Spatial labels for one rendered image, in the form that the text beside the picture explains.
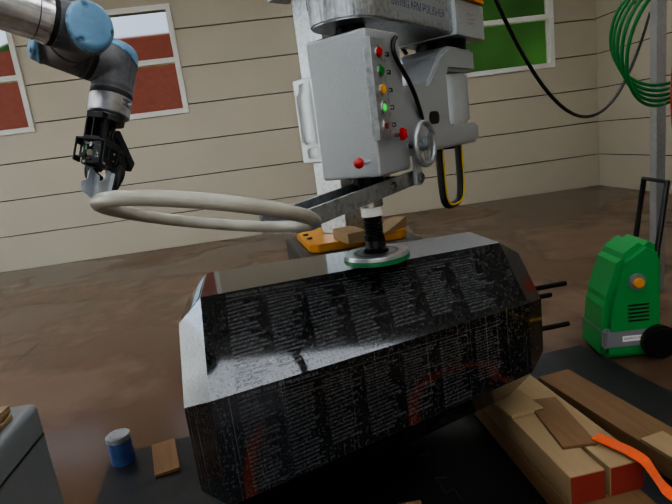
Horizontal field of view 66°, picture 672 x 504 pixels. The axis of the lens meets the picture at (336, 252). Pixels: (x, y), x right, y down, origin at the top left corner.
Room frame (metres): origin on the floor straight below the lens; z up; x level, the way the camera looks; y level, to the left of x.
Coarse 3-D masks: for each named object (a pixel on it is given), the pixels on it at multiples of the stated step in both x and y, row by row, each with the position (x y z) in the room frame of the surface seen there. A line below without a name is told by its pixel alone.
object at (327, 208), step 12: (384, 180) 1.85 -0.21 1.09; (396, 180) 1.70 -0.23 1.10; (408, 180) 1.77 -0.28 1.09; (420, 180) 1.77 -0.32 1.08; (336, 192) 1.61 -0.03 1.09; (348, 192) 1.67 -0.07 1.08; (360, 192) 1.52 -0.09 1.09; (372, 192) 1.57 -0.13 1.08; (384, 192) 1.63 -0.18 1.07; (396, 192) 1.69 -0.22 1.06; (300, 204) 1.47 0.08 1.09; (312, 204) 1.51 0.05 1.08; (324, 204) 1.38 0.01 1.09; (336, 204) 1.42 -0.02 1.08; (348, 204) 1.47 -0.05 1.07; (360, 204) 1.52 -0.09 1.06; (264, 216) 1.35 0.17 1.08; (324, 216) 1.37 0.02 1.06; (336, 216) 1.41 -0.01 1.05
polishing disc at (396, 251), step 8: (360, 248) 1.75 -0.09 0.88; (392, 248) 1.68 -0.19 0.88; (400, 248) 1.67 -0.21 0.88; (352, 256) 1.64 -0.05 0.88; (360, 256) 1.63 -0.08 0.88; (368, 256) 1.61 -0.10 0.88; (376, 256) 1.60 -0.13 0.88; (384, 256) 1.58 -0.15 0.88; (392, 256) 1.58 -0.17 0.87; (400, 256) 1.59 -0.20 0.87
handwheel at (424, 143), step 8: (424, 120) 1.67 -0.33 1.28; (416, 128) 1.63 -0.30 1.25; (432, 128) 1.71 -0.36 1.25; (416, 136) 1.62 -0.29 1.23; (432, 136) 1.72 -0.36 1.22; (408, 144) 1.70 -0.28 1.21; (416, 144) 1.62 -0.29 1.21; (424, 144) 1.66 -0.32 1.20; (432, 144) 1.73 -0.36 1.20; (416, 152) 1.62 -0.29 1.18; (424, 152) 1.67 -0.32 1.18; (432, 152) 1.72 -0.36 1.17; (432, 160) 1.69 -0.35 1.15
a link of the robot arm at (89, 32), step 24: (0, 0) 0.95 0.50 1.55; (24, 0) 0.97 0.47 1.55; (48, 0) 1.01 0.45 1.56; (0, 24) 0.97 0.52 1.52; (24, 24) 0.98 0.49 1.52; (48, 24) 1.00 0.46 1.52; (72, 24) 1.01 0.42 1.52; (96, 24) 1.04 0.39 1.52; (72, 48) 1.04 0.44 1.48; (96, 48) 1.04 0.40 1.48
